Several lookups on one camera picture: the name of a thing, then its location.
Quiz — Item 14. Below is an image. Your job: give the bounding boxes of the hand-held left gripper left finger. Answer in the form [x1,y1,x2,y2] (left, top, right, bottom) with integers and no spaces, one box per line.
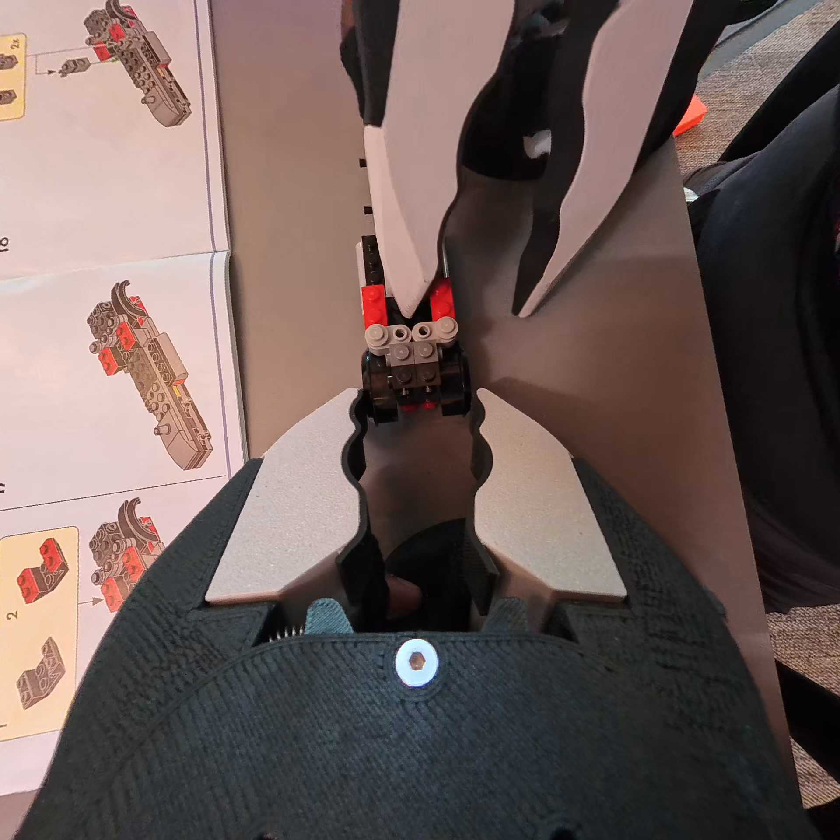
[203,387,370,605]

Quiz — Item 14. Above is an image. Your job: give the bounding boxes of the orange plastic piece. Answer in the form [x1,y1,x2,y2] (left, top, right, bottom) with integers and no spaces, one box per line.
[672,94,710,137]

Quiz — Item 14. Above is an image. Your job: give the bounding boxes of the black cushion pad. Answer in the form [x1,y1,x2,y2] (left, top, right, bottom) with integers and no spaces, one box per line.
[340,0,723,181]

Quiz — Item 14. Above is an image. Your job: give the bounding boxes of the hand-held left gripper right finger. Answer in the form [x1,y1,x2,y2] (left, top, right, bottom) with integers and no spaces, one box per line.
[471,387,630,632]

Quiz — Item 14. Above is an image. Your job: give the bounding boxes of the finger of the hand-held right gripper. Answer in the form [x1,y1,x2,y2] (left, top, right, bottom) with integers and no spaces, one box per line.
[511,0,697,320]
[363,0,519,320]

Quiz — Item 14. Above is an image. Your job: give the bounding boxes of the person's black pants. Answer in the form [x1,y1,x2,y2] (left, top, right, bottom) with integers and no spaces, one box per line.
[682,66,840,614]

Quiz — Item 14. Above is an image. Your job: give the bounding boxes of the brick instruction booklet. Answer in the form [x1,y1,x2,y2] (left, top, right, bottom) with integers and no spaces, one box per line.
[0,0,247,795]

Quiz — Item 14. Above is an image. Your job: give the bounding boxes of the grey black toy brick model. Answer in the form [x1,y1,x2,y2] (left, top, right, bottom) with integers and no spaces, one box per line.
[354,151,470,424]

